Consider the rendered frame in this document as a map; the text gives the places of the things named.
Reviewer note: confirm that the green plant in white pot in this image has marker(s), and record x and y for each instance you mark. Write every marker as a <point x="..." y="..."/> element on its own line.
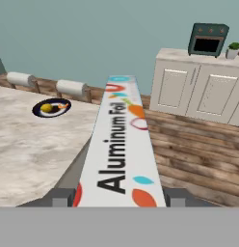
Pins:
<point x="233" y="50"/>

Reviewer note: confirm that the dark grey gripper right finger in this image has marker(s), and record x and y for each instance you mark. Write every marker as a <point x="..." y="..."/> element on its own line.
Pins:
<point x="176" y="197"/>

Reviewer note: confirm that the dark round plate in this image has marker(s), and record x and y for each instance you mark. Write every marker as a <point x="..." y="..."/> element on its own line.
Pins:
<point x="51" y="107"/>

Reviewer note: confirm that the white aluminum foil box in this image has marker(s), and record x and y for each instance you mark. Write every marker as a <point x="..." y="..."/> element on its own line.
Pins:
<point x="121" y="151"/>

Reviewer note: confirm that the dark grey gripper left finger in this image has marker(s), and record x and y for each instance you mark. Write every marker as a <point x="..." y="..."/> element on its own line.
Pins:
<point x="62" y="196"/>

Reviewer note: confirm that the white cushioned wooden stool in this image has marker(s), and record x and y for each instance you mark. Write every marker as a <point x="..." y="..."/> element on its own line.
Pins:
<point x="72" y="87"/>
<point x="20" y="79"/>

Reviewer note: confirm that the yellow lemon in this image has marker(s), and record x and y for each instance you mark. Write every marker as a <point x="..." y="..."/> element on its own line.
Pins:
<point x="46" y="107"/>

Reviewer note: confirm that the white cupboard run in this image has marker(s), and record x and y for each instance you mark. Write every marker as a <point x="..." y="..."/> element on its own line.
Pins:
<point x="197" y="87"/>

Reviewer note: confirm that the orange shrimp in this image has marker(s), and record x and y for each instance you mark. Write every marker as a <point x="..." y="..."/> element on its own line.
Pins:
<point x="62" y="105"/>

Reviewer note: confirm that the dark green toaster oven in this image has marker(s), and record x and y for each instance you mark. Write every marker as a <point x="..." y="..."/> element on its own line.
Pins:
<point x="208" y="39"/>

